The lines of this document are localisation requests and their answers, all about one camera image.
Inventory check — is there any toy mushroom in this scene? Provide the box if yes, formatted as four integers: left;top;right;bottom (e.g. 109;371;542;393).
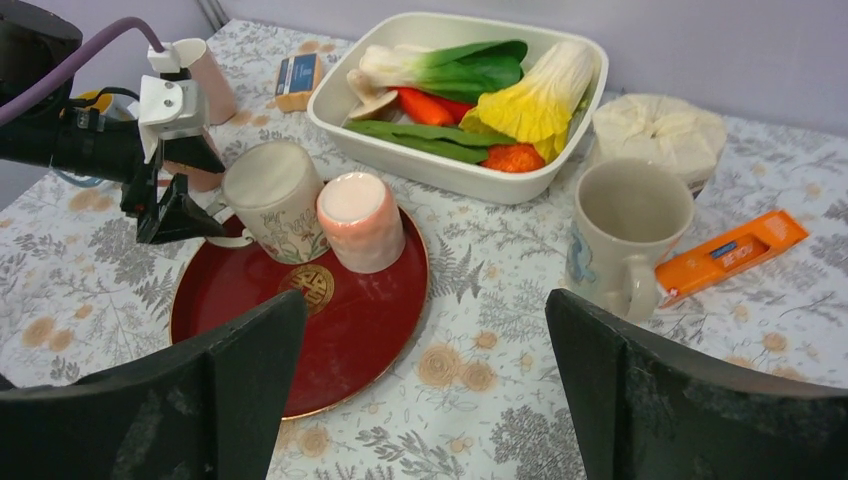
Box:
346;69;399;121

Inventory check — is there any pink faceted mug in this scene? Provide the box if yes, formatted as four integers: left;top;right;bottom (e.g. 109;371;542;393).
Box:
173;38;237;125

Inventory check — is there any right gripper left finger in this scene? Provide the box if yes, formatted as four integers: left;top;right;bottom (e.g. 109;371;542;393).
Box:
1;290;307;479

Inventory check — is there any toy red chili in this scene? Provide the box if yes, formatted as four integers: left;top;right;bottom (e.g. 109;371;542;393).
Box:
430;95;474;124

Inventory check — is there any wrapped toilet paper roll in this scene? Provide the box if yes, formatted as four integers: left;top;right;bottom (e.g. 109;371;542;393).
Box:
587;94;727;196

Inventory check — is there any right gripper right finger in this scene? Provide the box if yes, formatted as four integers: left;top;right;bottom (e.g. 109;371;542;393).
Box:
545;289;847;479

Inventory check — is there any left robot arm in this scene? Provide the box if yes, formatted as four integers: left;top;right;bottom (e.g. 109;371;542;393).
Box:
1;1;226;244

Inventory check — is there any yellow sponge blue label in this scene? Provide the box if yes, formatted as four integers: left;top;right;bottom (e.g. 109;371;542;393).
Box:
274;53;323;113

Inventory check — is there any cream mug blue dragon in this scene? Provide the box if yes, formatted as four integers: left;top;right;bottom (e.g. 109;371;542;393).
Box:
566;160;695;322

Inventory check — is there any white mug with rose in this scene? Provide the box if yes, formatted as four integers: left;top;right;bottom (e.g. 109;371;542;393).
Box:
206;140;329;265

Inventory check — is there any toy napa cabbage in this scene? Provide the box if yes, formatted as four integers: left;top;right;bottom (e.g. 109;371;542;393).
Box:
459;40;593;162

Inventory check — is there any toy bok choy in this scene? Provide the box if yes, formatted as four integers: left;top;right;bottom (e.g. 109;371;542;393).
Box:
359;40;528;104

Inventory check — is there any toy small orange carrot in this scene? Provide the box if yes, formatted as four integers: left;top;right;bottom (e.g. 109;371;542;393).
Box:
480;144;547;173

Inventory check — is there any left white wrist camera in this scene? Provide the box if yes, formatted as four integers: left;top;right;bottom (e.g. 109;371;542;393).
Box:
137;75;209;164

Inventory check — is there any pink mug at back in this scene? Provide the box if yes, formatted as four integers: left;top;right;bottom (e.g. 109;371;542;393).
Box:
316;172;406;274

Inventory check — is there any red round tray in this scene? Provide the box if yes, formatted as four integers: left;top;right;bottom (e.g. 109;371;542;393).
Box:
170;211;429;420

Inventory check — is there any left aluminium frame post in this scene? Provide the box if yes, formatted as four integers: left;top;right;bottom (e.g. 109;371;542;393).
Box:
195;0;230;31

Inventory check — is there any white rectangular dish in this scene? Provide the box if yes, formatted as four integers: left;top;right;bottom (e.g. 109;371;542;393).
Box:
307;11;609;205

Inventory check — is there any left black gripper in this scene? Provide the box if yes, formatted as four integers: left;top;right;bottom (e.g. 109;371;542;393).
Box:
49;108;226;245

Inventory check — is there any floral tablecloth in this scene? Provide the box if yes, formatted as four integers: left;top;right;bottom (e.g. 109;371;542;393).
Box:
0;18;848;480

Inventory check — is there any pink square mug front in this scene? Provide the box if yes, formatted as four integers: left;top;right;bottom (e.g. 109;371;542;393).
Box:
162;132;225;195

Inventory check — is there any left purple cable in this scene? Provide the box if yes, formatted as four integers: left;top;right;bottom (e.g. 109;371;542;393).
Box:
0;16;167;127

